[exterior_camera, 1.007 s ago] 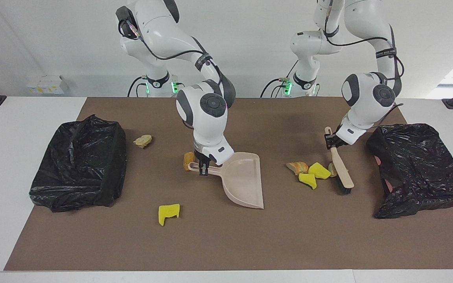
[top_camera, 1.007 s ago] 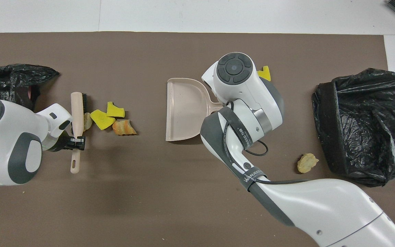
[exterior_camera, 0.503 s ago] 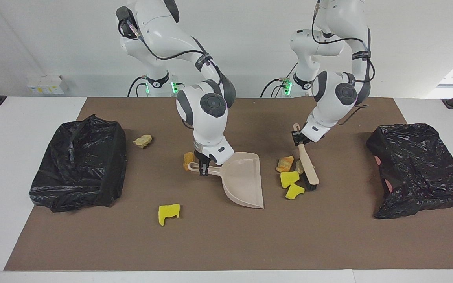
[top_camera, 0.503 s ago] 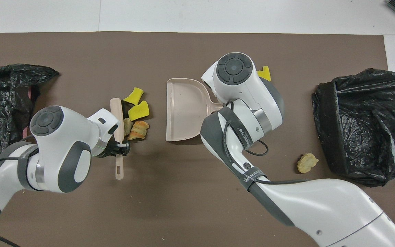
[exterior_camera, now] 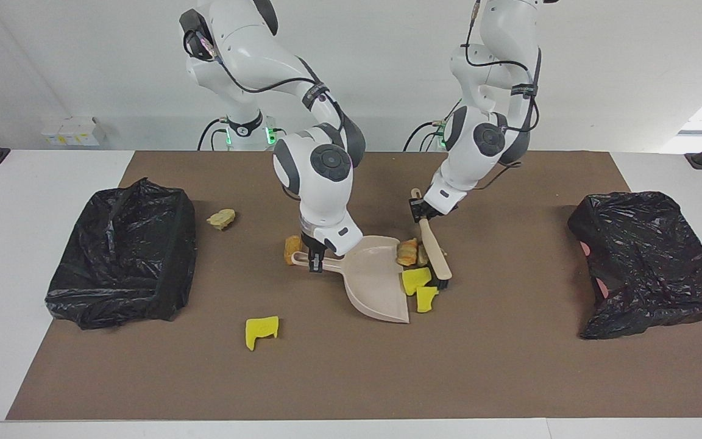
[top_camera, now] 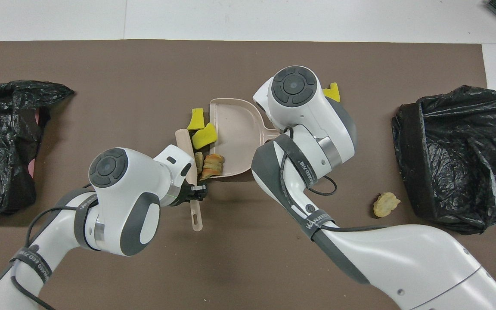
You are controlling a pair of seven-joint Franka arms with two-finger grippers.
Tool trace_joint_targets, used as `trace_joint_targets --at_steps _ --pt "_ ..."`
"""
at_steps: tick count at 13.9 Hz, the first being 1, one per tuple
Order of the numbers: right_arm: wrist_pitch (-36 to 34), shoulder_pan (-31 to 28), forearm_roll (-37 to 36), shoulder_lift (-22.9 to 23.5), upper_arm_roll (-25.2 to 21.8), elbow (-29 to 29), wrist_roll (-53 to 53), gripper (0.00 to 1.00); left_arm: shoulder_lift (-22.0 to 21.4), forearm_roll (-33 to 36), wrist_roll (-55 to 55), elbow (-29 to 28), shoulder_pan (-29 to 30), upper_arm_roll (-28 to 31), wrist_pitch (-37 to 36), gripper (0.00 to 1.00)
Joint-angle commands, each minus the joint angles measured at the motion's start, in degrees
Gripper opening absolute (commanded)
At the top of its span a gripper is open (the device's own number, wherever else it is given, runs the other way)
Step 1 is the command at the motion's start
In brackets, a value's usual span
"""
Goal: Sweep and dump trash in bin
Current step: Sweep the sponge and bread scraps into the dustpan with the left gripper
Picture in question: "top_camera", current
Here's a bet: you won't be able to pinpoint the large yellow sponge wedge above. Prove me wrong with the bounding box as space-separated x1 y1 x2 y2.
191 123 219 150

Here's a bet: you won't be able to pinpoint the brown table mat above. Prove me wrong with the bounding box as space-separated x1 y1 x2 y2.
0 40 496 310

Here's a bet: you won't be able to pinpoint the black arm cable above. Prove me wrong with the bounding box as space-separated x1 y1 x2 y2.
10 184 99 310
279 126 388 235

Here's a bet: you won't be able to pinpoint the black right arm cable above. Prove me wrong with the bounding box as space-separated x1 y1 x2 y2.
279 126 388 235

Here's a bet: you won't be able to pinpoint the black bag over pink bin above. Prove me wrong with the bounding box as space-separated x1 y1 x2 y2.
0 80 75 217

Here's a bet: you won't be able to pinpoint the black trash bag bin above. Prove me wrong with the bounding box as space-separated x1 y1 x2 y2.
391 85 496 236

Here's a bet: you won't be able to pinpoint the pale crinkled bread piece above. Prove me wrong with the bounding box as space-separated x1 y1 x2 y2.
373 192 402 218

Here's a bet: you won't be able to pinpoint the notched yellow sponge piece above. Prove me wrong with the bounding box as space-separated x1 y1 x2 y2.
322 82 341 103

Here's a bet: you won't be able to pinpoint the beige plastic dustpan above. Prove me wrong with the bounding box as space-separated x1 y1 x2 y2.
209 98 281 177

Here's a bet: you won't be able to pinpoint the wooden brush black bristles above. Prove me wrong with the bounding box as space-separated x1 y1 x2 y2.
175 128 204 232

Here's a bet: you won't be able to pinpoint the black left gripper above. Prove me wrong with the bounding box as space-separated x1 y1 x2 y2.
171 183 208 206

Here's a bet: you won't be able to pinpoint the small yellow sponge wedge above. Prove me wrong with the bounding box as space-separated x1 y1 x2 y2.
187 108 206 131

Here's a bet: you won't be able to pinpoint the orange striped bread slice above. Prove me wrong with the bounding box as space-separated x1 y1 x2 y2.
199 153 225 181

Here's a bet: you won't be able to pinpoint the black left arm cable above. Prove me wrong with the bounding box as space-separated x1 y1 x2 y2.
10 184 99 310

